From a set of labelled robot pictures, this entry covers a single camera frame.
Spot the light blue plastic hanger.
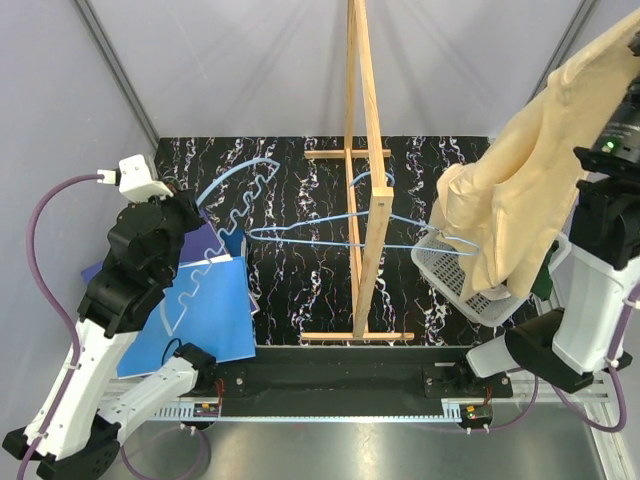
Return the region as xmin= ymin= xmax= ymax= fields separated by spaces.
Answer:
xmin=157 ymin=157 xmax=281 ymax=337

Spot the light blue wire hanger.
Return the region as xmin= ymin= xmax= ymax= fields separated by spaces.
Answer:
xmin=247 ymin=171 xmax=480 ymax=257

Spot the cream yellow t shirt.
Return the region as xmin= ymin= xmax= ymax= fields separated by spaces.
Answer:
xmin=429 ymin=11 xmax=639 ymax=300

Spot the green and white t shirt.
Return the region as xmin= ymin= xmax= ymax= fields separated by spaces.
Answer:
xmin=531 ymin=240 xmax=559 ymax=301

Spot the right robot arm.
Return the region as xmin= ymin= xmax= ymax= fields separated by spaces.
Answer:
xmin=453 ymin=79 xmax=639 ymax=397

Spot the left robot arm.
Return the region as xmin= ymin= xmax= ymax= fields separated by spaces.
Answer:
xmin=2 ymin=187 xmax=217 ymax=479

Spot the wooden hanger stand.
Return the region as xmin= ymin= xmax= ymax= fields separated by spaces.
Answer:
xmin=300 ymin=0 xmax=414 ymax=342

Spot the purple folder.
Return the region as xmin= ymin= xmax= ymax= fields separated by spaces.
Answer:
xmin=80 ymin=221 xmax=236 ymax=287

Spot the blue folder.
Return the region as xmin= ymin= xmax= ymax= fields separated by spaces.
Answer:
xmin=117 ymin=256 xmax=256 ymax=378

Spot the black marbled mat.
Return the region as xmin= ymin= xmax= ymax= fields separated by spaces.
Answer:
xmin=155 ymin=136 xmax=503 ymax=346

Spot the white plastic basket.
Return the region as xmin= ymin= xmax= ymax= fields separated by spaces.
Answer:
xmin=410 ymin=232 xmax=572 ymax=328

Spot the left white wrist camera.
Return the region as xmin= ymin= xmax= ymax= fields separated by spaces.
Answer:
xmin=97 ymin=154 xmax=173 ymax=203

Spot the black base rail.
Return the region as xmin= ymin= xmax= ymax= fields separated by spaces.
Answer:
xmin=182 ymin=346 xmax=526 ymax=423

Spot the white slotted cable duct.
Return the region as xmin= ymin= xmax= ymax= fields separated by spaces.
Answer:
xmin=151 ymin=402 xmax=221 ymax=422

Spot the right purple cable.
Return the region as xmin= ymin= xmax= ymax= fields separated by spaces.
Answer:
xmin=554 ymin=284 xmax=640 ymax=433

